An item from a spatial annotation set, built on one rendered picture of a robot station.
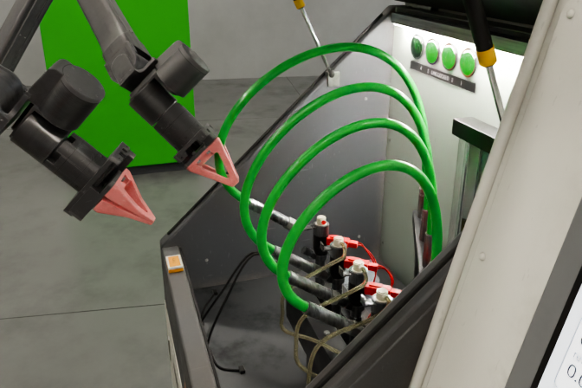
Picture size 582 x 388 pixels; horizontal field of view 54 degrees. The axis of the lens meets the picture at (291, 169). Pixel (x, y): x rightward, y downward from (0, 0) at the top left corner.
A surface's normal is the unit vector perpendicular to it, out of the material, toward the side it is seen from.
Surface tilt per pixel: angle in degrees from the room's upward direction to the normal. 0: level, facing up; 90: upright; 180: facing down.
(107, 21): 52
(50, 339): 0
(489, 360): 76
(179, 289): 0
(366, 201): 90
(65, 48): 90
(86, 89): 44
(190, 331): 0
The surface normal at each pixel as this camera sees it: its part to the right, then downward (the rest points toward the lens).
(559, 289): -0.93, -0.11
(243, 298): 0.00, -0.93
